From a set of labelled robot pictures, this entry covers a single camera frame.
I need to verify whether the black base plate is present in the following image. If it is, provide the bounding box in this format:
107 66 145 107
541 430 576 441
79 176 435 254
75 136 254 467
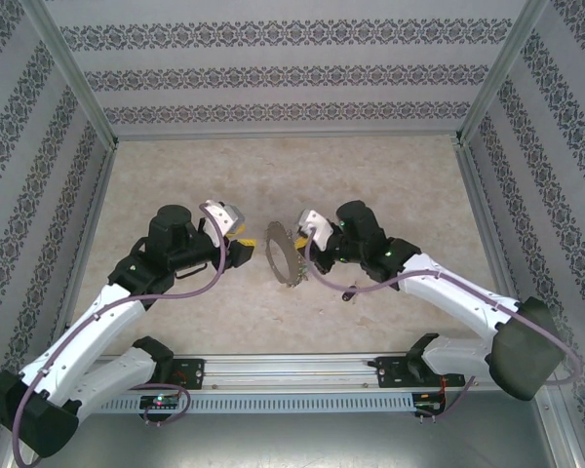
160 358 207 391
375 355 467 390

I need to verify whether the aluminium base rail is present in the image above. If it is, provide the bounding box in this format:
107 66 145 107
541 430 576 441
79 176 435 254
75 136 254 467
92 353 555 391

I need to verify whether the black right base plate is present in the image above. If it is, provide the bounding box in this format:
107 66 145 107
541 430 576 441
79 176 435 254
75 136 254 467
375 355 467 390

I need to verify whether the aluminium frame post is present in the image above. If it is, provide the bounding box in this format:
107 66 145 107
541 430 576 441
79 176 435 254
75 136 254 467
459 0 552 147
27 0 121 150

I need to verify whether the numbered metal key organizer disc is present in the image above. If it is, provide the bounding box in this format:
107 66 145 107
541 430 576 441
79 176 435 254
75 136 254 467
264 219 311 290

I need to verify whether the grey metal panel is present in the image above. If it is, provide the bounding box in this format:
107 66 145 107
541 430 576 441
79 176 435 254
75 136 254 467
28 411 579 468

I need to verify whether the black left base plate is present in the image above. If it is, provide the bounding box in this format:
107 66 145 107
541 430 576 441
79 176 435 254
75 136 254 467
160 358 207 391

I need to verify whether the aluminium side rail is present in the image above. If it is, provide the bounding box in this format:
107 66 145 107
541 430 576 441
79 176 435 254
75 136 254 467
46 140 121 357
452 138 555 360

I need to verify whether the small circuit board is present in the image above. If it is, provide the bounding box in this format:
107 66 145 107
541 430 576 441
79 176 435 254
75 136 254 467
412 399 449 416
139 394 182 411

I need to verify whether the slotted white cable duct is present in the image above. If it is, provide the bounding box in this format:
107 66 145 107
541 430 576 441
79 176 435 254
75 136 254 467
97 392 415 413

